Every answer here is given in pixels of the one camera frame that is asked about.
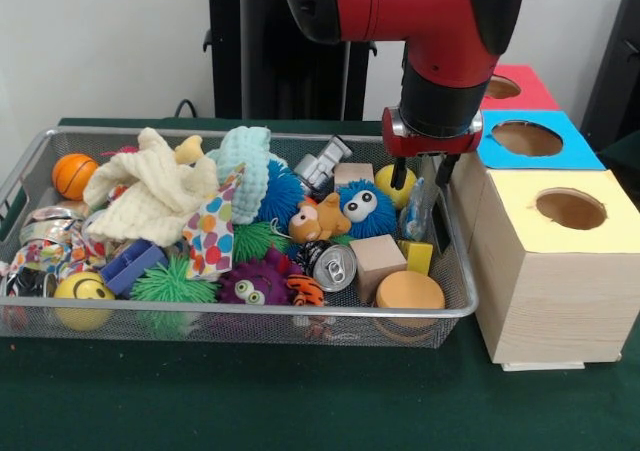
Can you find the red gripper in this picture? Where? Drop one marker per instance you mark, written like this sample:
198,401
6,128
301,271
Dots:
432,143

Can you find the clear plastic packet blue label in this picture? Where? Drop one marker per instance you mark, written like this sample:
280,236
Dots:
418,211

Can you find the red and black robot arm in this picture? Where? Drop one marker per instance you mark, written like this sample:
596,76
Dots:
430,21

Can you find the wooden box with three holes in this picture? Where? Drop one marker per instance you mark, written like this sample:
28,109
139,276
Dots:
550,291

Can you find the clear mesh bin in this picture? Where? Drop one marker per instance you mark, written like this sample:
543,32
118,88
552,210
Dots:
250,327

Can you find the plain yellow ball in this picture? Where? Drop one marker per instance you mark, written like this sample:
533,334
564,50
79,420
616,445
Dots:
384,183

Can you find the blue fuzzy toy with eyes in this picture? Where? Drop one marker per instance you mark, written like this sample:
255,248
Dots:
368,211

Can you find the brown plush toy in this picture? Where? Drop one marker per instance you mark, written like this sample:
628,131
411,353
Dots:
318,221

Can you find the mint green knitted cloth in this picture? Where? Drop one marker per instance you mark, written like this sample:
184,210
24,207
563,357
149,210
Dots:
245,171

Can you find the purple spiky ball with eyes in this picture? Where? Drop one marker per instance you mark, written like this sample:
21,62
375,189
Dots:
255,283

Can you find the black chair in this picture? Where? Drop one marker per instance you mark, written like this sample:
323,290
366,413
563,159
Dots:
620,71

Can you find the polka dot cloth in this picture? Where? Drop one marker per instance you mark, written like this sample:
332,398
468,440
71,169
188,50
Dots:
208,236

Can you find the cream knitted cloth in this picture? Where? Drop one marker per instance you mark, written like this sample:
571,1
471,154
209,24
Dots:
150,201

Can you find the green spiky ball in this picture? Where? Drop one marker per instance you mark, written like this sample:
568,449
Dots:
172,283

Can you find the small orange basketball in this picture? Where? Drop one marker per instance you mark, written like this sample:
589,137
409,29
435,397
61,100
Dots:
75,176

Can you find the yellow smiley ball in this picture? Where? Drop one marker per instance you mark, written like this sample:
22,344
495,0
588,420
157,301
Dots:
85,299

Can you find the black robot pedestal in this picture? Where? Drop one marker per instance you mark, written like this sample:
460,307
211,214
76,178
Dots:
255,71

